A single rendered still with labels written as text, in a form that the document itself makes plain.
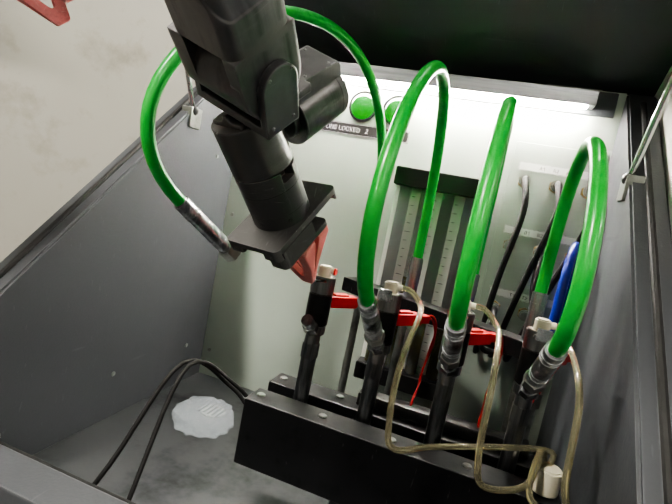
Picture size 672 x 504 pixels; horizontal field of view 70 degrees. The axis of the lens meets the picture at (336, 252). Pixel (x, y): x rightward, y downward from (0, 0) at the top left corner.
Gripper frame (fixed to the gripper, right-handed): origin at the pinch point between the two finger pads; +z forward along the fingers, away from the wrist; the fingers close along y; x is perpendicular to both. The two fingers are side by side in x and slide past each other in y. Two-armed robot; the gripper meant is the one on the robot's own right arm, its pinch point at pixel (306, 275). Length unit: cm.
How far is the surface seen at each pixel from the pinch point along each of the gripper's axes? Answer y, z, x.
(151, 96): 0.1, -20.6, 11.5
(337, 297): 2.1, 5.4, -1.3
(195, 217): -2.8, -8.4, 10.1
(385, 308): 1.9, 4.4, -8.0
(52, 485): -28.7, -2.0, 5.7
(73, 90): 86, 32, 211
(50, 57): 86, 15, 213
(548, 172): 39.1, 11.2, -15.6
